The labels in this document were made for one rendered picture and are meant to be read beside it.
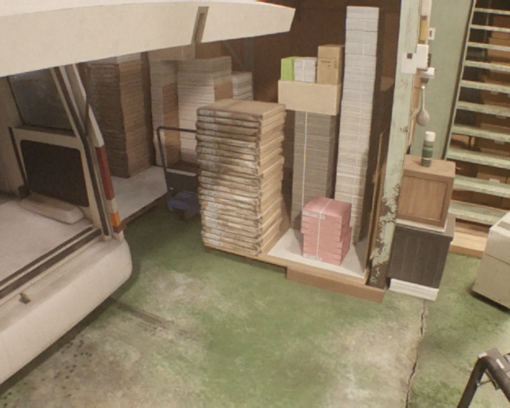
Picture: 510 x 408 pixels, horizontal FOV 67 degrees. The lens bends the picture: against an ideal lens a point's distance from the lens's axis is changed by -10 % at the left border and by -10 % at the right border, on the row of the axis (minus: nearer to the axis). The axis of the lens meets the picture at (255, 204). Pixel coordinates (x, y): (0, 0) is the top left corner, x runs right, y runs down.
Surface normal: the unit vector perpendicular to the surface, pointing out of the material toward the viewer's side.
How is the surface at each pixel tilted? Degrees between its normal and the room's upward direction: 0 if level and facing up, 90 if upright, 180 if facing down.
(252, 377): 0
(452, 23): 90
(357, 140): 90
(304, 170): 90
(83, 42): 106
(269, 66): 90
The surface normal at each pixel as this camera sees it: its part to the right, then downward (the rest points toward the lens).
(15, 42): 0.83, 0.46
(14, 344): 0.88, 0.15
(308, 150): -0.44, 0.39
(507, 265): -0.77, 0.27
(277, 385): 0.00, -0.90
